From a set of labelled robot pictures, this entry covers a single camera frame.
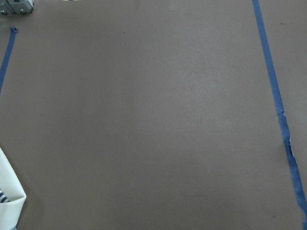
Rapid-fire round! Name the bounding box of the striped polo shirt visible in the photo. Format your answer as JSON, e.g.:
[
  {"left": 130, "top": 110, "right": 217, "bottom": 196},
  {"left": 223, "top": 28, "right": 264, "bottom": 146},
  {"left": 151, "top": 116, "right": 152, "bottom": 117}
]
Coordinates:
[{"left": 0, "top": 151, "right": 26, "bottom": 230}]

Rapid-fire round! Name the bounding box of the aluminium frame post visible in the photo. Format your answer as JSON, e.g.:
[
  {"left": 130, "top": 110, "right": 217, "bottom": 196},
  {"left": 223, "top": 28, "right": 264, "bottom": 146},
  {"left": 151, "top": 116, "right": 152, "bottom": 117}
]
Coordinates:
[{"left": 0, "top": 0, "right": 35, "bottom": 15}]

